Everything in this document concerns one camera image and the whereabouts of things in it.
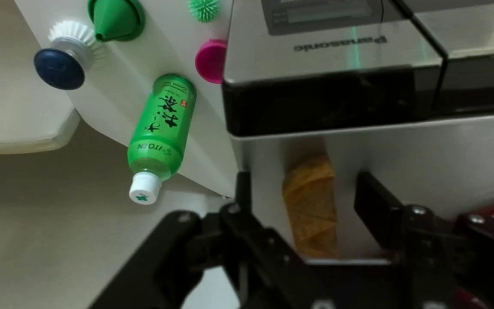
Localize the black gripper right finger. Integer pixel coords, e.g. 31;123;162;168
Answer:
354;169;494;309

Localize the green spiky ball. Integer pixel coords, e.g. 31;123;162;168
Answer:
187;0;223;23

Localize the pink round object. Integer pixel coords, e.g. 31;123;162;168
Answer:
194;37;230;87

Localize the stainless black Panasonic microwave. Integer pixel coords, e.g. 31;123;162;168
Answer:
220;0;494;262

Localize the green tea bottle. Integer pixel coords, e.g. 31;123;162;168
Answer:
126;71;199;205

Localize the white brush with blue handle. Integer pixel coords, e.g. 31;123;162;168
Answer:
33;18;98;92

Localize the green plastic funnel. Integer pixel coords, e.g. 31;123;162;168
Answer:
88;0;146;42

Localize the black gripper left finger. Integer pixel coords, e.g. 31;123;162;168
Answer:
89;169;318;309

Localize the brown bread-like object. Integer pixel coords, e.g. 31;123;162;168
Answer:
282;152;340;260

